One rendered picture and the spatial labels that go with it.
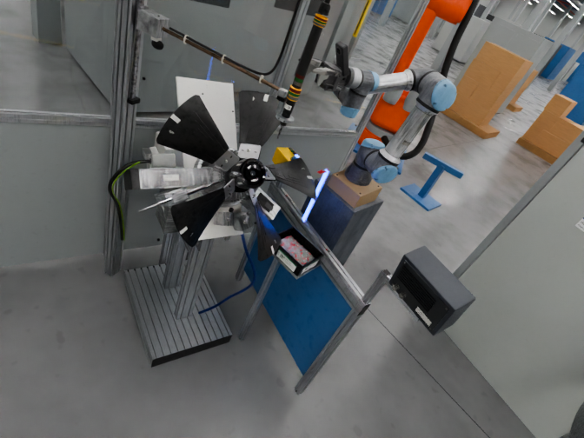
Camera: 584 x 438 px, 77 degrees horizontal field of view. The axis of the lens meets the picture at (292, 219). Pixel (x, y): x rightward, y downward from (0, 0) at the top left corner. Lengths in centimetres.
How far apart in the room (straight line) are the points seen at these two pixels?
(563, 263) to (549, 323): 40
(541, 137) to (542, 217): 759
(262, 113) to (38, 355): 161
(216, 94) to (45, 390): 158
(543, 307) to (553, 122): 769
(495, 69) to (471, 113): 95
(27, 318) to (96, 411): 64
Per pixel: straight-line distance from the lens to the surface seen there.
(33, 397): 220
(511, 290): 295
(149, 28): 165
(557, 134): 1028
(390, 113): 516
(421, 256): 144
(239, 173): 142
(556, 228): 277
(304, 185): 163
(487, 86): 917
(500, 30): 1194
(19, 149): 210
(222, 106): 175
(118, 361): 225
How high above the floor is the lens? 198
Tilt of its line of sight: 36 degrees down
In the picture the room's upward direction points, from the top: 25 degrees clockwise
